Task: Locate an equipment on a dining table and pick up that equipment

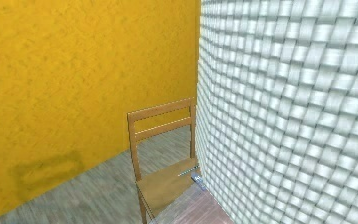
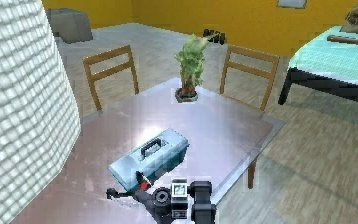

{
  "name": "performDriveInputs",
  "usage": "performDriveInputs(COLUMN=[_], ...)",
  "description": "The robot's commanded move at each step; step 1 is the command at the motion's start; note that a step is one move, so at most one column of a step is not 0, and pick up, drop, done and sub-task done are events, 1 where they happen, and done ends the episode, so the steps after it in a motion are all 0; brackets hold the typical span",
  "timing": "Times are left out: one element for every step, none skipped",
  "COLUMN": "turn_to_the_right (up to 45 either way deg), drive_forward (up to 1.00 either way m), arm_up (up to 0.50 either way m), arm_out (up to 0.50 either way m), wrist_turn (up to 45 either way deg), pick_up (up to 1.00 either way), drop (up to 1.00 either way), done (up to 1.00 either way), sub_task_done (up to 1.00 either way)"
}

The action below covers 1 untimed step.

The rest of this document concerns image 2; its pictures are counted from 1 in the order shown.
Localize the blue toolbox with black handle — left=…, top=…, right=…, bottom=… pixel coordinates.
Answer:
left=107, top=127, right=191, bottom=193

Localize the brown baseball bat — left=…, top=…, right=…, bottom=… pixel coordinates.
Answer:
left=326, top=34, right=358, bottom=47

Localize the white textured lampshade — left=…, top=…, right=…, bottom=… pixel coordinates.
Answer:
left=0, top=0, right=82, bottom=224

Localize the grey box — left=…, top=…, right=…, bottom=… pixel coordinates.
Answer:
left=45, top=7, right=94, bottom=45

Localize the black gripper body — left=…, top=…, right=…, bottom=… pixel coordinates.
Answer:
left=137, top=186, right=174, bottom=224

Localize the grey framed wall picture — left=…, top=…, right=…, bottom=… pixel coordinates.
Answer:
left=276, top=0, right=308, bottom=10

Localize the glossy grey dining table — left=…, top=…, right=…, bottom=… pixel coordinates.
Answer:
left=10, top=77, right=287, bottom=224

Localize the bed with teal cover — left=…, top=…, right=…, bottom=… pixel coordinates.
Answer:
left=277, top=24, right=358, bottom=108

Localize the wooden chair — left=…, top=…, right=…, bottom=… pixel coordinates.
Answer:
left=218, top=43, right=281, bottom=113
left=82, top=44, right=141, bottom=113

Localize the black dumbbell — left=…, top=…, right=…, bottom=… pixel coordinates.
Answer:
left=202, top=28, right=227, bottom=46

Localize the green house plant in pot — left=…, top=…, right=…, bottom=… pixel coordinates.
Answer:
left=172, top=32, right=210, bottom=104

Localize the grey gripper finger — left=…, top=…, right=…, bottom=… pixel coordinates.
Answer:
left=135, top=170, right=154, bottom=192
left=105, top=187, right=142, bottom=201

